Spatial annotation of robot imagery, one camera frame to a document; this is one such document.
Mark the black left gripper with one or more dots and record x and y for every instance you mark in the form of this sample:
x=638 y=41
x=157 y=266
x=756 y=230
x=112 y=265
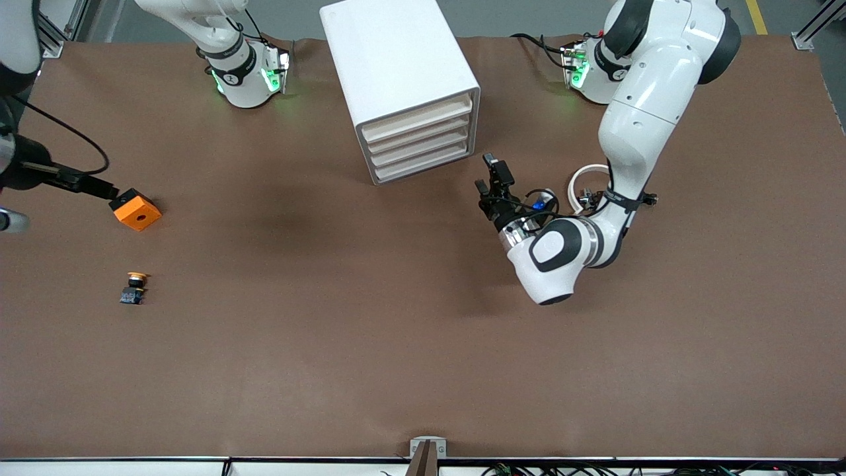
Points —
x=503 y=212

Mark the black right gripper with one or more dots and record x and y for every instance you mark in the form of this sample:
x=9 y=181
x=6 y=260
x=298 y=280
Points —
x=30 y=172

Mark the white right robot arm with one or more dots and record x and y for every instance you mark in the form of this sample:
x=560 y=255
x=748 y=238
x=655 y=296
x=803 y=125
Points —
x=238 y=86

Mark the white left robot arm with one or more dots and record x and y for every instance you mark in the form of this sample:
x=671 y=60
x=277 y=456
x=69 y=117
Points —
x=648 y=119

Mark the yellow push button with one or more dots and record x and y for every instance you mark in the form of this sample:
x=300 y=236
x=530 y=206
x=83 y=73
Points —
x=132 y=294

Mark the orange and black box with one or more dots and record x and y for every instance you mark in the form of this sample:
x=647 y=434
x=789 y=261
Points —
x=139 y=215

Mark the small brown electrical component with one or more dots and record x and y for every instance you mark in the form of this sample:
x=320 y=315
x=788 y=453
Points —
x=587 y=197

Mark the brown table cover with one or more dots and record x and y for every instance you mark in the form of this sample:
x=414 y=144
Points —
x=423 y=330

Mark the black table edge strip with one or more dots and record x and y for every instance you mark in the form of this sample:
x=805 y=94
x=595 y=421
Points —
x=132 y=459

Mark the aluminium frame profile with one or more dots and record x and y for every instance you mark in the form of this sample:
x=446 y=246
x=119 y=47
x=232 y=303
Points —
x=53 y=43
x=816 y=26

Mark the grey frame post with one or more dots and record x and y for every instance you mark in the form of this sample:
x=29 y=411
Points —
x=78 y=16

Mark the grey metal bracket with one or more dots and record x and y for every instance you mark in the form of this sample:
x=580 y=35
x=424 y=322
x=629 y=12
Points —
x=415 y=444

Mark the brown post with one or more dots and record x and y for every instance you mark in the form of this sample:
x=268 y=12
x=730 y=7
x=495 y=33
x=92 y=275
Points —
x=423 y=463

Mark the white table rail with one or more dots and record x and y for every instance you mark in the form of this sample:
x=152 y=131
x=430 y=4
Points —
x=99 y=469

